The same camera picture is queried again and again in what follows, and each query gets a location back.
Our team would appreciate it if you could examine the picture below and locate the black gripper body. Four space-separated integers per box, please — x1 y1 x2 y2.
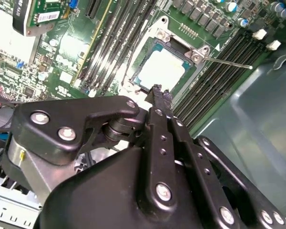
33 147 220 229

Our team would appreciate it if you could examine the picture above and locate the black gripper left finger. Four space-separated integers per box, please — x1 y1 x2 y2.
10 83 179 217

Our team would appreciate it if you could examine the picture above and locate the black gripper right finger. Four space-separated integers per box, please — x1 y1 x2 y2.
163 89 286 229

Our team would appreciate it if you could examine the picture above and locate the silver locking lever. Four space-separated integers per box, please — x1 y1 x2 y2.
120 49 134 88
201 56 254 70

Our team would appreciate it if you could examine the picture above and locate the silver CPU chip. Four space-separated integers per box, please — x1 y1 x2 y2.
133 42 194 93

